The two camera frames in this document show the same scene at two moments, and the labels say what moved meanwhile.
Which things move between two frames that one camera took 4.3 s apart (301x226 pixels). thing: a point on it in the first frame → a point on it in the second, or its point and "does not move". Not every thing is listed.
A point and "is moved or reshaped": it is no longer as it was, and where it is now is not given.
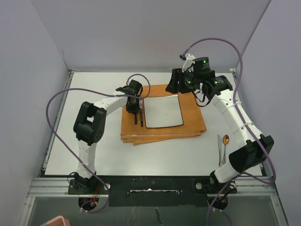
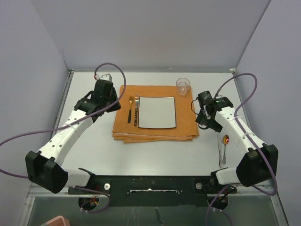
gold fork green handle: [136, 119] → [130, 98]
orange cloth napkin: [192, 114] is moved or reshaped
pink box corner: [59, 221] does not move
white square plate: [162, 111] is moved or reshaped
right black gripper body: [186, 81] → [208, 122]
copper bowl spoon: [225, 139] does not move
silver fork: [140, 107] is moved or reshaped
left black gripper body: [130, 107] → [110, 100]
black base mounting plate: [155, 190] does not move
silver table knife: [219, 147] does not move
